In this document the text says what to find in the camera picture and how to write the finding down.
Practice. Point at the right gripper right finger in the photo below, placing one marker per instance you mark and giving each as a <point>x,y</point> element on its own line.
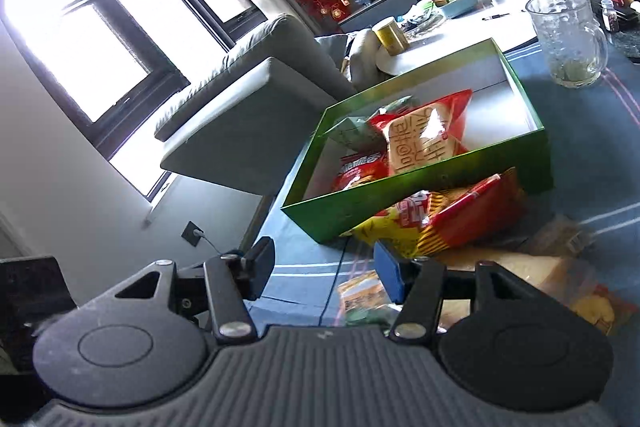
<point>417,288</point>

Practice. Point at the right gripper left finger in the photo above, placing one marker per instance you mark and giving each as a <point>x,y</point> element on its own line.
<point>232,278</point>

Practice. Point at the small orange snack packet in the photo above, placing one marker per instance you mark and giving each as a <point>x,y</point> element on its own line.
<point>364,301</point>

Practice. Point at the yellow red snack bag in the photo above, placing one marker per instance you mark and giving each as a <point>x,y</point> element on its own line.
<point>426,223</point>

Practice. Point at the sliced bread loaf bag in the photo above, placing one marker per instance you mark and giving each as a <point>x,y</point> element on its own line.
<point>571,281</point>

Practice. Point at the red rice cracker bag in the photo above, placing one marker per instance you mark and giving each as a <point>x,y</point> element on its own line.
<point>427,134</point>

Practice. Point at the green chips bag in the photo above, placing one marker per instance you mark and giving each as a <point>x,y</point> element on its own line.
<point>364,134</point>

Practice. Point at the red snack bag in box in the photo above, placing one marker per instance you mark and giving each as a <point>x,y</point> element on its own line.
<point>360,169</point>

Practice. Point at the grey armchair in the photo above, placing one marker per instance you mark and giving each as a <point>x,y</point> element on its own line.
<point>245,124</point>

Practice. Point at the green cardboard box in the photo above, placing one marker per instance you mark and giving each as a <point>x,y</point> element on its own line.
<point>473,119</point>

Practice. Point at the blue striped tablecloth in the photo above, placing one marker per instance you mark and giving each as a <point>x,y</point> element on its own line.
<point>594,139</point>

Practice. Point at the yellow can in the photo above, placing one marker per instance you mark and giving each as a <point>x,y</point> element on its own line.
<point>391,36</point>

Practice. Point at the blue tray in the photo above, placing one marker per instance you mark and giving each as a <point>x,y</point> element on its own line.
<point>458,8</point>

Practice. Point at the white round coffee table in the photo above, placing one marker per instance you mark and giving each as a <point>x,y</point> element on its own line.
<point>505,21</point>

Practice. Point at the glass mug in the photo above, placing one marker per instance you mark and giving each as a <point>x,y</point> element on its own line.
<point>573,44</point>

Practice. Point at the dark round side table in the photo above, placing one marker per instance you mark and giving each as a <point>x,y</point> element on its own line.
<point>626,38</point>

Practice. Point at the wall power socket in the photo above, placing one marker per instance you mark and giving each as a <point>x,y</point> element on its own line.
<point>192,233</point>

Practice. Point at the window frame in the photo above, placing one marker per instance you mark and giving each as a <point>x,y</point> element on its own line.
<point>115,66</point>

